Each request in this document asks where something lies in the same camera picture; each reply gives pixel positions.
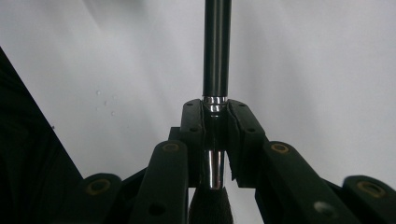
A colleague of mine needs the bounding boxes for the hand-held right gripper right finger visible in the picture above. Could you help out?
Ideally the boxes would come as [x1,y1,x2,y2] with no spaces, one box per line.
[225,99,268,189]

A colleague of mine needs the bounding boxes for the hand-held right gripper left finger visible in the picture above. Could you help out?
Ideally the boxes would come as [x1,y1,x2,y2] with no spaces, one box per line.
[169,98,207,189]

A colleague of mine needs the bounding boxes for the black makeup brush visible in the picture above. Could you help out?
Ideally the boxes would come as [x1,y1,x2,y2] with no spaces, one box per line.
[187,0,235,224]

